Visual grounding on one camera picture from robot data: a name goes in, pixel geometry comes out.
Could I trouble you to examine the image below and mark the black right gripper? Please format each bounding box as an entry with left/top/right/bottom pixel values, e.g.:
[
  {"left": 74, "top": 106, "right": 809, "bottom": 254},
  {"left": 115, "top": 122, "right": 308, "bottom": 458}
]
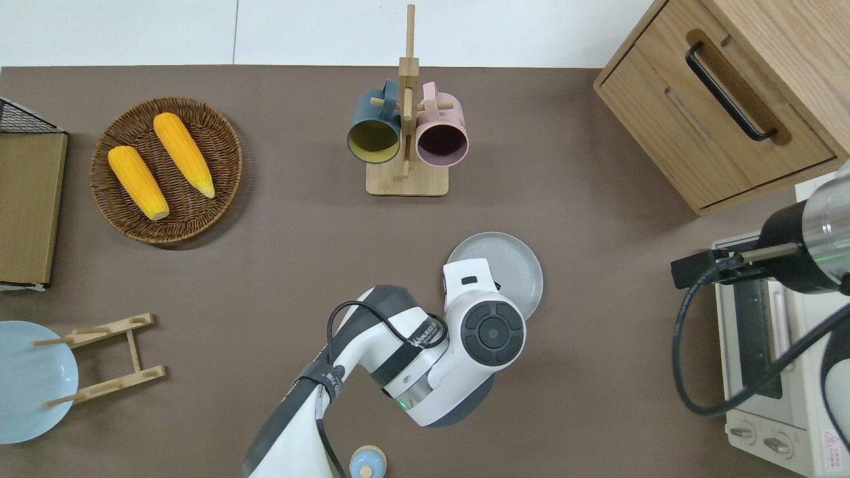
[{"left": 716, "top": 247, "right": 764, "bottom": 286}]

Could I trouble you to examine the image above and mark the gray round plate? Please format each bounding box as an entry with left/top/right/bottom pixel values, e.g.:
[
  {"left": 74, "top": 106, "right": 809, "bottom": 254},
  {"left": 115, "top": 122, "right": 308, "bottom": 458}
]
[{"left": 446, "top": 232, "right": 544, "bottom": 321}]

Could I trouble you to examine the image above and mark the light blue plate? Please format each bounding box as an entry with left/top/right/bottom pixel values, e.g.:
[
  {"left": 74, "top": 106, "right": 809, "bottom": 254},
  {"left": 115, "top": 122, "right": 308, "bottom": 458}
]
[{"left": 0, "top": 321, "right": 80, "bottom": 445}]

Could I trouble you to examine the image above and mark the cream toaster oven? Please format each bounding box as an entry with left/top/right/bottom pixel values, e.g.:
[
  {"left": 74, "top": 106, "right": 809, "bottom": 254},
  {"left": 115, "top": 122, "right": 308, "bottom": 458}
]
[{"left": 711, "top": 232, "right": 850, "bottom": 478}]

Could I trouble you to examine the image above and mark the wooden drawer cabinet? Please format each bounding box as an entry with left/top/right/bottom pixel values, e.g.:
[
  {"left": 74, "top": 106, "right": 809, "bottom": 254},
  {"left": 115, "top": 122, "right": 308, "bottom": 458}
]
[{"left": 593, "top": 0, "right": 850, "bottom": 217}]

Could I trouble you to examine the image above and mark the pink mug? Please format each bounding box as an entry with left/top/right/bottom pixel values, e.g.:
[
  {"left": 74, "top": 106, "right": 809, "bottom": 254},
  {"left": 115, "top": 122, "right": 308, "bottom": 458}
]
[{"left": 414, "top": 81, "right": 470, "bottom": 167}]

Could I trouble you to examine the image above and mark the wooden mug tree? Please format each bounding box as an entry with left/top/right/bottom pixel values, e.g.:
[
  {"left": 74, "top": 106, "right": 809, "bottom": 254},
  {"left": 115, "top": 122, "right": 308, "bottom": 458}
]
[{"left": 366, "top": 3, "right": 456, "bottom": 197}]

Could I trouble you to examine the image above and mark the teal mug with yellow inside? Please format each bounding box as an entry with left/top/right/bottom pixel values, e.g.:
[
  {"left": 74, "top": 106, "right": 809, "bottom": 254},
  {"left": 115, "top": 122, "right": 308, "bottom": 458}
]
[{"left": 346, "top": 80, "right": 404, "bottom": 165}]

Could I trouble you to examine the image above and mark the small blue dome bell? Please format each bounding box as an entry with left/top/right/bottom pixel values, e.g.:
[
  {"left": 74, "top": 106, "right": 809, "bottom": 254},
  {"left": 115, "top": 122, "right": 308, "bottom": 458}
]
[{"left": 349, "top": 445, "right": 386, "bottom": 478}]

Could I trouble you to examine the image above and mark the round brown wicker basket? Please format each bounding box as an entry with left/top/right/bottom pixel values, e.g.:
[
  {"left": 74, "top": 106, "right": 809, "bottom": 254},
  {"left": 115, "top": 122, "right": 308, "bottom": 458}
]
[{"left": 90, "top": 97, "right": 244, "bottom": 245}]

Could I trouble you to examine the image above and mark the yellow corn cob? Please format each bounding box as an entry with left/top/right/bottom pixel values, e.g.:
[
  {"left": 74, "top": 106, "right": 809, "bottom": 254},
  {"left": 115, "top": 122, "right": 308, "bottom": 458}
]
[
  {"left": 108, "top": 145, "right": 170, "bottom": 222},
  {"left": 153, "top": 112, "right": 216, "bottom": 199}
]

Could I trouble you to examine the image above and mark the wooden dish rack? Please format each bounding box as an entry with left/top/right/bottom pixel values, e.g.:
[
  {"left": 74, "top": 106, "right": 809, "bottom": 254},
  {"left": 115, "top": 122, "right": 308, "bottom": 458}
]
[{"left": 32, "top": 313, "right": 167, "bottom": 408}]

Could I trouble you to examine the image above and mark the wooden lid board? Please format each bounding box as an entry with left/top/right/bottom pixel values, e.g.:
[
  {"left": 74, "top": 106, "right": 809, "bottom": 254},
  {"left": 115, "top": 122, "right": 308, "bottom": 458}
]
[{"left": 0, "top": 132, "right": 68, "bottom": 287}]

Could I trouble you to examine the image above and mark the black camera cable loop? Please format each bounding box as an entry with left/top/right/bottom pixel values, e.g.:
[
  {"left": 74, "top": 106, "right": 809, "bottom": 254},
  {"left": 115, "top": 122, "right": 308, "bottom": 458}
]
[{"left": 671, "top": 282, "right": 850, "bottom": 418}]

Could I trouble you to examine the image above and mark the black drawer handle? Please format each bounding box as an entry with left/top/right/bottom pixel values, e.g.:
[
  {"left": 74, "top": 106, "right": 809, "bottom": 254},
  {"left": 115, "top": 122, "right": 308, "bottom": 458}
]
[{"left": 685, "top": 41, "right": 778, "bottom": 143}]

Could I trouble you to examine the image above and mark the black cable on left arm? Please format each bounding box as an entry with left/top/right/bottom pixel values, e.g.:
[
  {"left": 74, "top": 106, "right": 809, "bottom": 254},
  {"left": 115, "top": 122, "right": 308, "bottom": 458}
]
[{"left": 313, "top": 301, "right": 450, "bottom": 478}]

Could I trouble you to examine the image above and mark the wooden board with wire rack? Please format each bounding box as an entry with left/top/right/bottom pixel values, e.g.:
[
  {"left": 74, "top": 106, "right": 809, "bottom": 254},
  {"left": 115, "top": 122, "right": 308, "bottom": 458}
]
[{"left": 0, "top": 96, "right": 68, "bottom": 292}]

